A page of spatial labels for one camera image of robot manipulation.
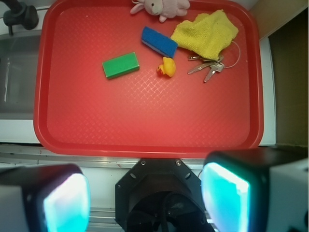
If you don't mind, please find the silver key bunch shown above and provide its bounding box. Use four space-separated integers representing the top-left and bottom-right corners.
187 41 241 83

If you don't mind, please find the grey sink faucet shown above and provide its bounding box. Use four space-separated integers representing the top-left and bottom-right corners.
1 0 39 36

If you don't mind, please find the green block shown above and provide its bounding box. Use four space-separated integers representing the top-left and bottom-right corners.
102 52 140 79

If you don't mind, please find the yellow cloth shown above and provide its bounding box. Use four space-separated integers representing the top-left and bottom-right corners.
170 10 239 59

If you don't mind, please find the red plastic tray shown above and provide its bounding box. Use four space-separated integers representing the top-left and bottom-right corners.
34 0 264 158

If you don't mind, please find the yellow rubber duck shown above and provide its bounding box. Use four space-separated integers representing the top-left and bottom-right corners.
157 57 176 77

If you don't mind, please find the brown cardboard panel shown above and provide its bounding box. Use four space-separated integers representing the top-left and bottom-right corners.
269 9 309 147

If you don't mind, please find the pink plush bunny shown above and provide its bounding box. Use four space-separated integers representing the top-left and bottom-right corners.
130 0 190 23

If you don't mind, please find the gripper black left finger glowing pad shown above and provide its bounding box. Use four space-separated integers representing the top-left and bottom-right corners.
0 164 91 232

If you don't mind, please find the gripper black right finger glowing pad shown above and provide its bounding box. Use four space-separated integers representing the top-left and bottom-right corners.
201 147 309 232

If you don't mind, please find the blue sponge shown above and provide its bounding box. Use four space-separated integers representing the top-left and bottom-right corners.
141 27 178 58

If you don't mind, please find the grey sink basin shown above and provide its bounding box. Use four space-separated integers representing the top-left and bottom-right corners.
0 33 41 120

